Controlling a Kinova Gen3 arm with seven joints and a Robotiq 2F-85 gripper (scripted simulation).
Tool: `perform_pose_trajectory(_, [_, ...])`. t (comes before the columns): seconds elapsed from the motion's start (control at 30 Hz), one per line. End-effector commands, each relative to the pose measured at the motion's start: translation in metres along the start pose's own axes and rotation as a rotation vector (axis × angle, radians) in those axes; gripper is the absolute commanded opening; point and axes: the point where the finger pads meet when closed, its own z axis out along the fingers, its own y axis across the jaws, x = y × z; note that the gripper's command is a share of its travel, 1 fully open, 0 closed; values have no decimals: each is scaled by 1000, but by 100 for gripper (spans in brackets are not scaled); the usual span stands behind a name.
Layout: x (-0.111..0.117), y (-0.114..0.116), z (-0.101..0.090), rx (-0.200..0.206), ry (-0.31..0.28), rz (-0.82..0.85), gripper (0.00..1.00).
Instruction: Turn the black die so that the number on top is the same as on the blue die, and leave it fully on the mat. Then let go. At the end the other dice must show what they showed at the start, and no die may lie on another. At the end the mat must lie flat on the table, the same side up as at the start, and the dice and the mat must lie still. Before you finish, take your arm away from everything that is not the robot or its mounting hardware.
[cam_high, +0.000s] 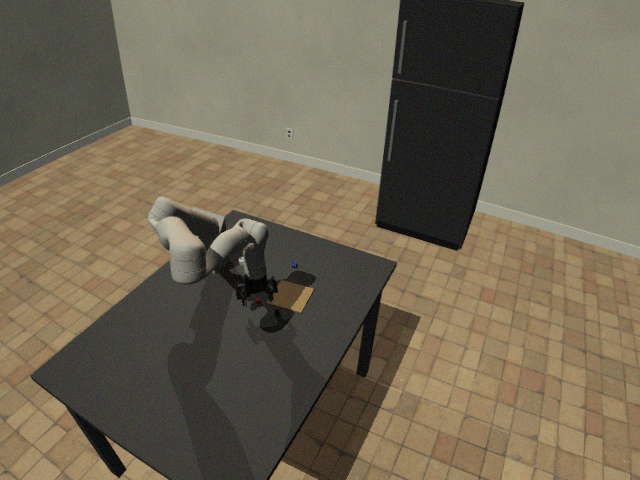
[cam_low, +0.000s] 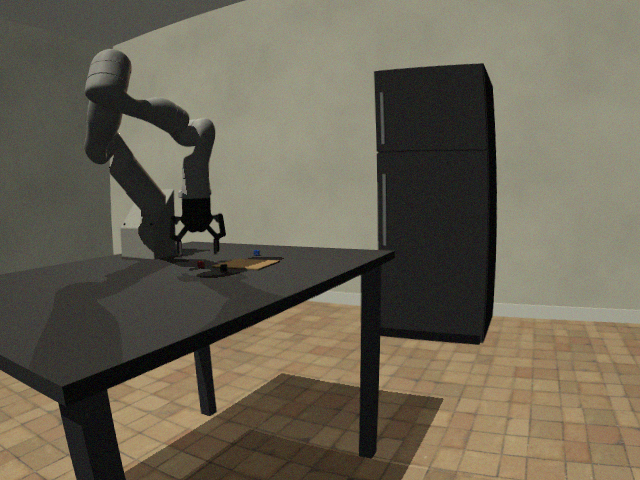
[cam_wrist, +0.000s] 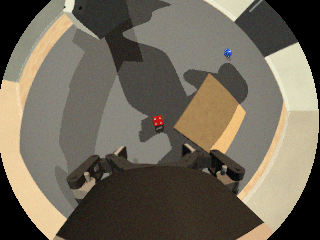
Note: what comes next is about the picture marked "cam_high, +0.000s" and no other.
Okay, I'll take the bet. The tan square mat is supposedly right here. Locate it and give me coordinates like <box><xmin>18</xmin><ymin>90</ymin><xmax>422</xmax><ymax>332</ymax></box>
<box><xmin>267</xmin><ymin>280</ymin><xmax>314</xmax><ymax>313</ymax></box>

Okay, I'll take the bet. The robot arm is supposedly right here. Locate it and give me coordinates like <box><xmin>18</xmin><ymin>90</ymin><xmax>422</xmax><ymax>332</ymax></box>
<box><xmin>148</xmin><ymin>197</ymin><xmax>269</xmax><ymax>284</ymax></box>

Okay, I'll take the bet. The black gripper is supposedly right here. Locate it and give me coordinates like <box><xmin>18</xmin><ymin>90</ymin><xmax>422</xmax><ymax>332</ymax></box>
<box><xmin>236</xmin><ymin>275</ymin><xmax>278</xmax><ymax>307</ymax></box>

